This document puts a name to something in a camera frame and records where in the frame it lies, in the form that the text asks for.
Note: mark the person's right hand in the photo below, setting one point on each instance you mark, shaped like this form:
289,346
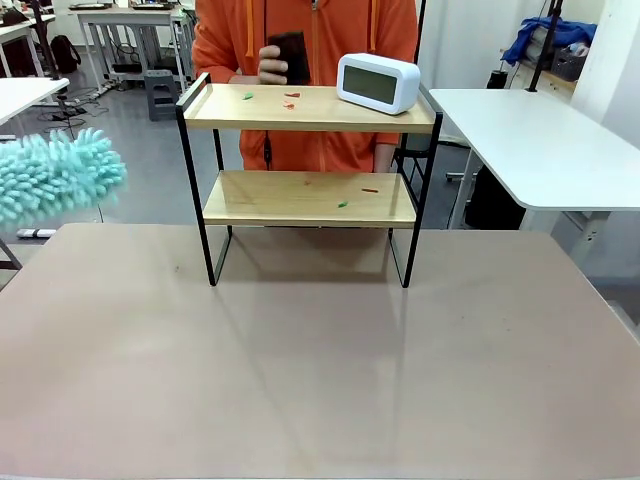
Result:
272,65

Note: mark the black cup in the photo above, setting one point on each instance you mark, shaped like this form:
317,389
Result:
297,52

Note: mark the teal chenille duster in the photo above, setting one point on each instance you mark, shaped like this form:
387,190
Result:
60,175

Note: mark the person's left forearm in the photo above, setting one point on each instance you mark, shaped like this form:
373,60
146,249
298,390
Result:
384,157

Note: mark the person in orange hoodie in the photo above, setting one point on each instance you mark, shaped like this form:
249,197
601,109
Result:
340,30

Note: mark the white digital clock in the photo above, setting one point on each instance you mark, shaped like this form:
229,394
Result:
380,82

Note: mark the grey step stool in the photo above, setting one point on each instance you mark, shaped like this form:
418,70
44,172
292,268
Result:
161,92

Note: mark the white background desk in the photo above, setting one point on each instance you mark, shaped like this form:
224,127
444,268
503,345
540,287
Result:
130,15

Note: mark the thin black pole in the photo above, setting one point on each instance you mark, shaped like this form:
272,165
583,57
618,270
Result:
421,40

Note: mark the black backpack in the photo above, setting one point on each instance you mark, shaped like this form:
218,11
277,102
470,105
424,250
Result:
65,52

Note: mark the small white table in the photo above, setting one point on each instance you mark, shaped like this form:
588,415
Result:
25,95

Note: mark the black bin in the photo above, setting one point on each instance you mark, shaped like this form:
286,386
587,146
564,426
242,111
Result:
492,200

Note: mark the large white table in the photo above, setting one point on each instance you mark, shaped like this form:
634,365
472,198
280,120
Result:
530,145

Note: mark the black stand pole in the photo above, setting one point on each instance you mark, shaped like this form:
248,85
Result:
545,45

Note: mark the blue cloth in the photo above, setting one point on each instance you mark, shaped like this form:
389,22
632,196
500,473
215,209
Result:
550,32

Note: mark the white marker pen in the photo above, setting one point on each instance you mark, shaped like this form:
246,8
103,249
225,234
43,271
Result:
35,233

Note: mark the grey crate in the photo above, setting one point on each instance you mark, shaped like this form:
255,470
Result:
567,60

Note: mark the two-tier wooden shelf black frame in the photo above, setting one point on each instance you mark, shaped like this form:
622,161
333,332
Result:
300,114

